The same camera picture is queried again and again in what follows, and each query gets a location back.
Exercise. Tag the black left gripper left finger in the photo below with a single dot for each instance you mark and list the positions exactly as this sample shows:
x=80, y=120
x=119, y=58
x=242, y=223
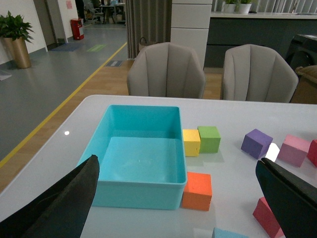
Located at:
x=59, y=212

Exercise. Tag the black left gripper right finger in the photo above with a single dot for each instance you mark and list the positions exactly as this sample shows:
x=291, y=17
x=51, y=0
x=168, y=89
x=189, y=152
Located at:
x=292, y=200

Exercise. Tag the light blue foam cube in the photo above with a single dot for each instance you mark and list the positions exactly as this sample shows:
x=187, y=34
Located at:
x=220, y=233

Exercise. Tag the red foam cube near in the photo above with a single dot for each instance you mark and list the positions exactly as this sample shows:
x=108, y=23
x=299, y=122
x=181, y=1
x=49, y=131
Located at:
x=265, y=217

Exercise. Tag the dark red foam cube far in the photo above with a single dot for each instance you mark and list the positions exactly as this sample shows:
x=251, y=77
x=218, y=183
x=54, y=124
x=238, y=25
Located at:
x=312, y=153

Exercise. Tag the pink foam cube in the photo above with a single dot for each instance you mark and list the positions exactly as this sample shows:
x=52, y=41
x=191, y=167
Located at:
x=294, y=150

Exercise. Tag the purple foam cube far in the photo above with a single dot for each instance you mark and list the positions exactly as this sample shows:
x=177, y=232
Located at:
x=256, y=143

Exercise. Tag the orange foam cube near bin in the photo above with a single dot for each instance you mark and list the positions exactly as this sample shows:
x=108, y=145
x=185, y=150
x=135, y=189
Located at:
x=197, y=193

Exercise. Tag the cyan plastic bin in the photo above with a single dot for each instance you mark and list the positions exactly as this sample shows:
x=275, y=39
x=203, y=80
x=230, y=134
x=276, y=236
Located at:
x=141, y=156

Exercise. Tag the green foam cube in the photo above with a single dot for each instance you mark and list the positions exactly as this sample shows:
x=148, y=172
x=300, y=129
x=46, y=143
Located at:
x=210, y=139

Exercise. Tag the yellow foam cube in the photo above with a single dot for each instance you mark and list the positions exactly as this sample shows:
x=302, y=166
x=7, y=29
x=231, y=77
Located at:
x=192, y=142

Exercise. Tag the right grey chair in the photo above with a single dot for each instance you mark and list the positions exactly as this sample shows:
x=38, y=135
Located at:
x=257, y=73

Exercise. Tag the grey chair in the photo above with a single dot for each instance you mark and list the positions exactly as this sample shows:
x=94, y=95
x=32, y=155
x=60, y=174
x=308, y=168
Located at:
x=166, y=70
x=257, y=73

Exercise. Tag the black box on right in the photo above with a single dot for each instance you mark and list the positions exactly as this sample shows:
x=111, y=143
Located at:
x=302, y=51

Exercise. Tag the dark grey counter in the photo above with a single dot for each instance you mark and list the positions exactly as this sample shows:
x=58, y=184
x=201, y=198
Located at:
x=275, y=33

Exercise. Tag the left grey chair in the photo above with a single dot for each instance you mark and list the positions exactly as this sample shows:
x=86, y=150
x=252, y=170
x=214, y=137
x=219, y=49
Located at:
x=166, y=70

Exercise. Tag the potted plant gold pot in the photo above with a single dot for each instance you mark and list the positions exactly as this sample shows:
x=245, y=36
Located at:
x=16, y=32

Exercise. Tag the red fire extinguisher box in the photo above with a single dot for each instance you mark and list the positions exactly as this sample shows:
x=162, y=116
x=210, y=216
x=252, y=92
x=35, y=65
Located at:
x=77, y=28

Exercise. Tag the white potted plant right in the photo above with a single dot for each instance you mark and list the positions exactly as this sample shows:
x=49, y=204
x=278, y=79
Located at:
x=244, y=6

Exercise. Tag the white potted plant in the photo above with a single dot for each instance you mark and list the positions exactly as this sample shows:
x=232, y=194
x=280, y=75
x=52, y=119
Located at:
x=244, y=6
x=229, y=6

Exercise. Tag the white potted plant left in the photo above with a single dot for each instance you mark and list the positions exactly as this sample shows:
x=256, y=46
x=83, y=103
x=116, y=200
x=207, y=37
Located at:
x=229, y=6

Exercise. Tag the white drawer cabinet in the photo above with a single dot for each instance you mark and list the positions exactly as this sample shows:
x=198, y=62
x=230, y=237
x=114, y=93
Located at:
x=190, y=21

